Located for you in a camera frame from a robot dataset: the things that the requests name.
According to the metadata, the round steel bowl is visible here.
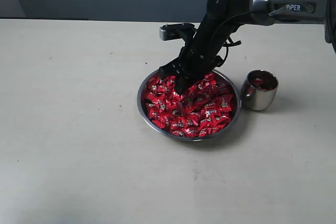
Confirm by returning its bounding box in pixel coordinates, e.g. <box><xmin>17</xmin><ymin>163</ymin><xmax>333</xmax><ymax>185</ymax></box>
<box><xmin>136</xmin><ymin>70</ymin><xmax>242</xmax><ymax>142</ymax></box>

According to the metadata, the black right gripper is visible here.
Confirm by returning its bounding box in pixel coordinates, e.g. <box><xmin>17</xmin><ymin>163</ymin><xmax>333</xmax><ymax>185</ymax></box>
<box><xmin>159</xmin><ymin>16</ymin><xmax>236</xmax><ymax>95</ymax></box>

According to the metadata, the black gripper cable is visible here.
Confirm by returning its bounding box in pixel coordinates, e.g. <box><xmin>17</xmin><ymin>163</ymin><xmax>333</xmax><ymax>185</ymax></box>
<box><xmin>209</xmin><ymin>10</ymin><xmax>263</xmax><ymax>67</ymax></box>

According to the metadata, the red candy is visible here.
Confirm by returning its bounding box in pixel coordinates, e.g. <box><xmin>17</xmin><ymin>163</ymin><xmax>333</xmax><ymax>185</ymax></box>
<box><xmin>251</xmin><ymin>78</ymin><xmax>265</xmax><ymax>89</ymax></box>
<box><xmin>181</xmin><ymin>125</ymin><xmax>199</xmax><ymax>138</ymax></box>
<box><xmin>152</xmin><ymin>94</ymin><xmax>170</xmax><ymax>112</ymax></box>
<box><xmin>215</xmin><ymin>94</ymin><xmax>233</xmax><ymax>113</ymax></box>

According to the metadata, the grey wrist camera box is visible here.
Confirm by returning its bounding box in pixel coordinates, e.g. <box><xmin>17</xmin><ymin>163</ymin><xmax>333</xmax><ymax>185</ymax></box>
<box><xmin>159</xmin><ymin>23</ymin><xmax>197</xmax><ymax>42</ymax></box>

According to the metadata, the stainless steel cup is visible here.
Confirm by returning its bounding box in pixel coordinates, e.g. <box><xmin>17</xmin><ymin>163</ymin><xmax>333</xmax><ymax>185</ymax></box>
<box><xmin>240</xmin><ymin>70</ymin><xmax>279</xmax><ymax>111</ymax></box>

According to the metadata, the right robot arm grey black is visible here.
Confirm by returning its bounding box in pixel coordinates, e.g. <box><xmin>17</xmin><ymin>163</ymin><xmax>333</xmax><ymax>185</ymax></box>
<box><xmin>158</xmin><ymin>0</ymin><xmax>335</xmax><ymax>94</ymax></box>

